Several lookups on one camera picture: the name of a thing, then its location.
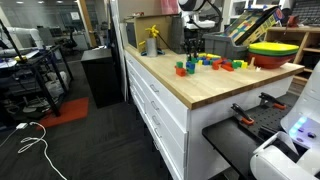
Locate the metal cup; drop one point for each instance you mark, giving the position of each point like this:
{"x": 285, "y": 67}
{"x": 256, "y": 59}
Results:
{"x": 151, "y": 48}

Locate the white pipe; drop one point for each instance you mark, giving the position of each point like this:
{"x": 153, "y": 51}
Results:
{"x": 30, "y": 33}

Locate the small red object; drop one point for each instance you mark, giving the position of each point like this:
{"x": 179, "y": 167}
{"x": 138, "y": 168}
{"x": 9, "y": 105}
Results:
{"x": 293, "y": 20}

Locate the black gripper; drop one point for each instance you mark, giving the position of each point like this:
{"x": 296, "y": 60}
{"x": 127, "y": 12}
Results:
{"x": 193, "y": 36}

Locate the green wooden cube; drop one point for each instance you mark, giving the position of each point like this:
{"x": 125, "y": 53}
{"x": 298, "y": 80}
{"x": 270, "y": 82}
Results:
{"x": 180, "y": 64}

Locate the red plastic bowl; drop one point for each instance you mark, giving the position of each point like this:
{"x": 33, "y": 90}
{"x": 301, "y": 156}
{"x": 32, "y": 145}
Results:
{"x": 270, "y": 62}

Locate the white drawer cabinet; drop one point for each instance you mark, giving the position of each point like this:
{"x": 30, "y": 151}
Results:
{"x": 173, "y": 113}

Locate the blue arch wooden block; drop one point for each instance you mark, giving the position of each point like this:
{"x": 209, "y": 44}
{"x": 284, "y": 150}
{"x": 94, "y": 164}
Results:
{"x": 190, "y": 66}

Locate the black perforated platform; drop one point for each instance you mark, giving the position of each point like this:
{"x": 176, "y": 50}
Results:
{"x": 226, "y": 140}

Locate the red wooden cylinder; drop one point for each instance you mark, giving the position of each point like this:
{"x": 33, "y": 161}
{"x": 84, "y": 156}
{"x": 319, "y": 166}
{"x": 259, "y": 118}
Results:
{"x": 216, "y": 64}

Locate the brown cardboard box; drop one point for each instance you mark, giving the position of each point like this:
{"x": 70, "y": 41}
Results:
{"x": 160, "y": 26}

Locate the plain wooden peg piece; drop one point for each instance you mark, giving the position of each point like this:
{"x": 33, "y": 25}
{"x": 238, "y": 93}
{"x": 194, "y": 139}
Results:
{"x": 252, "y": 64}

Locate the yellow wooden cylinder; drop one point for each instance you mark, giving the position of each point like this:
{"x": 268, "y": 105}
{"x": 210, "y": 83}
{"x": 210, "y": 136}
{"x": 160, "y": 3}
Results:
{"x": 202, "y": 55}
{"x": 238, "y": 60}
{"x": 213, "y": 56}

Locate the pink sheet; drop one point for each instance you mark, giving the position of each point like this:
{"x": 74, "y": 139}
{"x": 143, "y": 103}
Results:
{"x": 169, "y": 6}

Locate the yellow wooden block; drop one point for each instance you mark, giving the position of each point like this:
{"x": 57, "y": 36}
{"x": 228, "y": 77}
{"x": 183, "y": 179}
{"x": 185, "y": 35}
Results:
{"x": 245, "y": 65}

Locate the yellow plastic bowl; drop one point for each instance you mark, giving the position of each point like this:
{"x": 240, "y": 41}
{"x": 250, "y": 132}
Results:
{"x": 273, "y": 46}

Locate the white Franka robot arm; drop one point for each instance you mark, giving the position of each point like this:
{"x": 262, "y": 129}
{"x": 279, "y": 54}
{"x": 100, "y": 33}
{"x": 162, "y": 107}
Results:
{"x": 300, "y": 110}

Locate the wooden shelf unit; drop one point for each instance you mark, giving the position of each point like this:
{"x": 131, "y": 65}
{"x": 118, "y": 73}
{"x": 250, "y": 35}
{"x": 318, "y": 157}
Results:
{"x": 286, "y": 29}

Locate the green arch wooden block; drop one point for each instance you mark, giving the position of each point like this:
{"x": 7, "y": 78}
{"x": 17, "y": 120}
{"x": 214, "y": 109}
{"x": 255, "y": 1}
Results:
{"x": 193, "y": 60}

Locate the red floor mat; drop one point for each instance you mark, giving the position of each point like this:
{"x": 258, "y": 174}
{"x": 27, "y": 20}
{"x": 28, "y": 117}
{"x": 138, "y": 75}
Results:
{"x": 70, "y": 111}

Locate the grey plastic bin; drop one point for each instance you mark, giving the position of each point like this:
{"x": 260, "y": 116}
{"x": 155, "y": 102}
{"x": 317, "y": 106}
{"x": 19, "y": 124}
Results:
{"x": 223, "y": 46}

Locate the white charger brick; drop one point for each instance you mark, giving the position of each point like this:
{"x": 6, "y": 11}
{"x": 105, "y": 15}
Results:
{"x": 22, "y": 126}

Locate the grey mesh basket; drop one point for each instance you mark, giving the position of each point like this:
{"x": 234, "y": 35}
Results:
{"x": 176, "y": 33}

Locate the wooden pillar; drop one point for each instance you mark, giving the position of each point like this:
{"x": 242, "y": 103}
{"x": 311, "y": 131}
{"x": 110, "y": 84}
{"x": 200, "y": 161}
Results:
{"x": 87, "y": 23}

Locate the yellow artificial flower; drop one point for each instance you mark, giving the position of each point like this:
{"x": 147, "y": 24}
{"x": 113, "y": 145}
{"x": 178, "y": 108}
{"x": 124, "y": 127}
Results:
{"x": 153, "y": 31}

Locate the green plastic bowl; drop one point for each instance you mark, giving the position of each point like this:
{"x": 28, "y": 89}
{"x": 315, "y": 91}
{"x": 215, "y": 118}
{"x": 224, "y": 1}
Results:
{"x": 273, "y": 53}

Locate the long red wooden block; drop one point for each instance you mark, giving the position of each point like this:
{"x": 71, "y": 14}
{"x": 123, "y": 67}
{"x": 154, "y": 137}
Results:
{"x": 227, "y": 67}
{"x": 178, "y": 72}

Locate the low black cabinet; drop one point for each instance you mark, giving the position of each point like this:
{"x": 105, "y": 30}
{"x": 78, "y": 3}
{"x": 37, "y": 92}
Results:
{"x": 101, "y": 80}

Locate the black metal frame table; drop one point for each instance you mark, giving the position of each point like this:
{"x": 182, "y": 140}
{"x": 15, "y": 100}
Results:
{"x": 50, "y": 96}

